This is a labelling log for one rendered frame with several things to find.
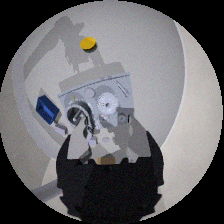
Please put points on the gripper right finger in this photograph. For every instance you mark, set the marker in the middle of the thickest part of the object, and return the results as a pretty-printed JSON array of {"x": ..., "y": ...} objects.
[{"x": 143, "y": 149}]

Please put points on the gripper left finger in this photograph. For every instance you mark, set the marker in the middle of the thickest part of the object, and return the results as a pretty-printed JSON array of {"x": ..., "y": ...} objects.
[{"x": 74, "y": 151}]

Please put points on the yellow short cylinder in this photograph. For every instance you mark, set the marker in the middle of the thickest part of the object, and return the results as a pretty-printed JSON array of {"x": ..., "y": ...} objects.
[{"x": 88, "y": 44}]

